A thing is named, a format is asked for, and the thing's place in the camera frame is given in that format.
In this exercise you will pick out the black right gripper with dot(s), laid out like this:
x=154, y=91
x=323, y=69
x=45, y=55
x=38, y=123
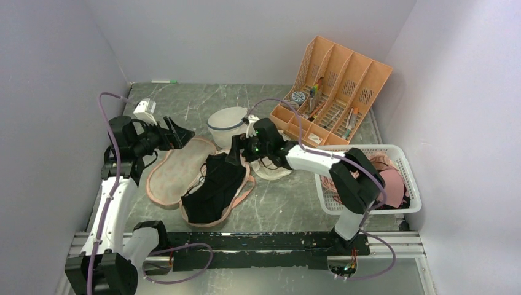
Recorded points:
x=235, y=155

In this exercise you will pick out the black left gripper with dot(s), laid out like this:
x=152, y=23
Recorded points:
x=179, y=136

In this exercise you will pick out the tulip print mesh laundry bag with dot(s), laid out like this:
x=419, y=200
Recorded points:
x=182, y=171

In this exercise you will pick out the black bra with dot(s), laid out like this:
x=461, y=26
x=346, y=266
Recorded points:
x=211, y=203

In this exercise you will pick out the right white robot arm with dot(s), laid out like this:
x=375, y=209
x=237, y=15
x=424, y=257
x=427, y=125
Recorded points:
x=357, y=181

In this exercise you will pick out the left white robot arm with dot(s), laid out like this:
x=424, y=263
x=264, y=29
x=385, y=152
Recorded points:
x=106, y=264

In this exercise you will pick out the cream embroidered mesh laundry bag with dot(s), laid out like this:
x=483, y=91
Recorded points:
x=265, y=169

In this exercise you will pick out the white blue-trimmed mesh laundry bag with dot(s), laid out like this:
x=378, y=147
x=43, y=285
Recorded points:
x=225, y=124

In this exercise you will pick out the pink satin bra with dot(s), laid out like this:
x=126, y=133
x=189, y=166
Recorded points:
x=378, y=159

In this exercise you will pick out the dusty pink bra cup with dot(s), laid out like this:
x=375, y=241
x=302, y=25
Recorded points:
x=394, y=187

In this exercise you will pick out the white plastic laundry basket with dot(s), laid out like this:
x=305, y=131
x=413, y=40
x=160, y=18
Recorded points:
x=326, y=195

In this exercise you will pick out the green white marker pen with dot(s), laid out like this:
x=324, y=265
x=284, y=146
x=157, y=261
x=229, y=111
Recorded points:
x=164, y=81

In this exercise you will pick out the blue white round tin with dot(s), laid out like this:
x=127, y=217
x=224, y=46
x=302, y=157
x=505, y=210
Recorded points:
x=298, y=97

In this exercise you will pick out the multicolour marker pen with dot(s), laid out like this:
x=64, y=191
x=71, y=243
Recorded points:
x=312, y=98

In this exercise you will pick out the orange capped pen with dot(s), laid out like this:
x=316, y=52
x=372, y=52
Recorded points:
x=352, y=118

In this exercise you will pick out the orange plastic file organizer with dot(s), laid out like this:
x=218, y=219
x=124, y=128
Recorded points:
x=346, y=79

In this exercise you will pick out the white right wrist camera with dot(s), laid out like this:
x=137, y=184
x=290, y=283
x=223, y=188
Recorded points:
x=249, y=122

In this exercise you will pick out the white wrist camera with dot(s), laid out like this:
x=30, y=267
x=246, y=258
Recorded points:
x=145, y=111
x=249, y=122

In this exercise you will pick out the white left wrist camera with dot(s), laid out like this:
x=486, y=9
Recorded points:
x=145, y=111

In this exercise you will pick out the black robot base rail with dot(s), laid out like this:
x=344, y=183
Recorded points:
x=186, y=251

